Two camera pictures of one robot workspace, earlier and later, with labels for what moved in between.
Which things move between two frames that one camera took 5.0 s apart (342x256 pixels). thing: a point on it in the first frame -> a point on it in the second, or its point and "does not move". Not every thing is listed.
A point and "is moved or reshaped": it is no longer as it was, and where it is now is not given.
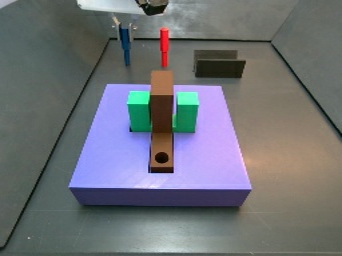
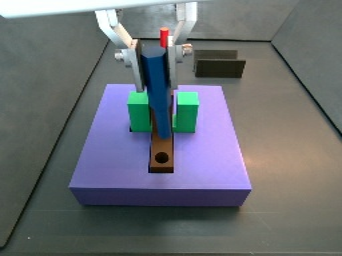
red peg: [164, 45] does not move
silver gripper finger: [129, 31] -> [186, 20]
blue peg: [125, 44] is moved or reshaped
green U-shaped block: [183, 119] does not move
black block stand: [218, 64] does not move
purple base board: [210, 175] does not move
